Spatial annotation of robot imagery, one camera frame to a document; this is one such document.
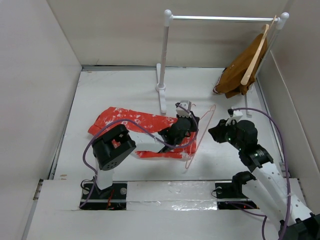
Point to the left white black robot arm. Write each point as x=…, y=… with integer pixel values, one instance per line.
x=121, y=137

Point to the silver tape strip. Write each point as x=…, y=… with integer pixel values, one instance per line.
x=170, y=196

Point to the red white patterned trousers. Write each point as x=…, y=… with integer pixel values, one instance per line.
x=151, y=122

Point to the beige wooden hanger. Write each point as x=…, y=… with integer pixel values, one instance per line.
x=254, y=60

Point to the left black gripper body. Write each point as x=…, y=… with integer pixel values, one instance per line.
x=192, y=128

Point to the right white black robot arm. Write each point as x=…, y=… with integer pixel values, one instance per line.
x=264, y=184

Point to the brown trousers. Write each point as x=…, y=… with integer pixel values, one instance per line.
x=229, y=83

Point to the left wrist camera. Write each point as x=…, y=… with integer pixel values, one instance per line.
x=183, y=109

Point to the pink wire hanger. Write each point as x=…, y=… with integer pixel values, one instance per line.
x=212, y=111

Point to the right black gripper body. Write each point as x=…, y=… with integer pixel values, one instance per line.
x=226, y=133

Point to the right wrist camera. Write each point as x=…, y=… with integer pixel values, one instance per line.
x=234, y=116

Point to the white metal clothes rack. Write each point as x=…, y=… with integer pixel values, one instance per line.
x=169, y=17

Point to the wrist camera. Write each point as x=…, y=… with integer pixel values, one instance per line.
x=234, y=116
x=183, y=109

